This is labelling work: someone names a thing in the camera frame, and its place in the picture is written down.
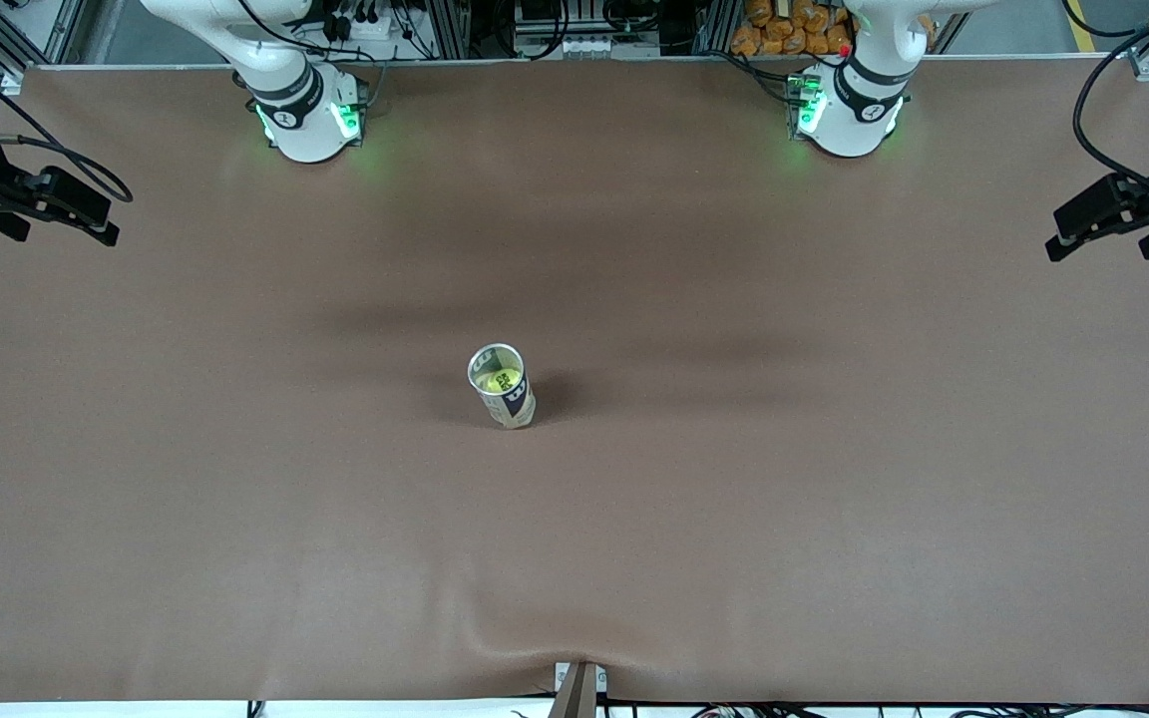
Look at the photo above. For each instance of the brown table mat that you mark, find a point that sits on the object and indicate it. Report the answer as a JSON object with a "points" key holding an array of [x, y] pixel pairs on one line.
{"points": [[574, 558]]}

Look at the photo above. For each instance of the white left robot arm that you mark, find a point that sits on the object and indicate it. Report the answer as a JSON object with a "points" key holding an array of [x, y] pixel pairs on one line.
{"points": [[849, 125]]}

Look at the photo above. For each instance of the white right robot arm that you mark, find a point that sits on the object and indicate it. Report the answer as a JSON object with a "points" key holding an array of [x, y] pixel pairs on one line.
{"points": [[305, 130]]}

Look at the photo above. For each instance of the white power strip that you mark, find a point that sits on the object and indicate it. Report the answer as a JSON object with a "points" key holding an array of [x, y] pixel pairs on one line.
{"points": [[604, 47], [365, 28]]}

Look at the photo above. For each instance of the metal table edge bracket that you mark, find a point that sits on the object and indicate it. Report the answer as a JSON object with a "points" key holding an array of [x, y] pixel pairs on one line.
{"points": [[579, 693]]}

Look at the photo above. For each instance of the yellow Roland Garros tennis ball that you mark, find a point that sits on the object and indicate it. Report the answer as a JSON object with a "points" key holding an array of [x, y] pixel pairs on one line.
{"points": [[501, 380]]}

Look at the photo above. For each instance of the clear plastic tennis ball can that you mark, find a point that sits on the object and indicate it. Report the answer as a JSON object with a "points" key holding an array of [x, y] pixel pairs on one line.
{"points": [[515, 397]]}

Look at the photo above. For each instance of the orange packets pile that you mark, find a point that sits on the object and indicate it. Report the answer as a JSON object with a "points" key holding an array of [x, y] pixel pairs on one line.
{"points": [[784, 30]]}

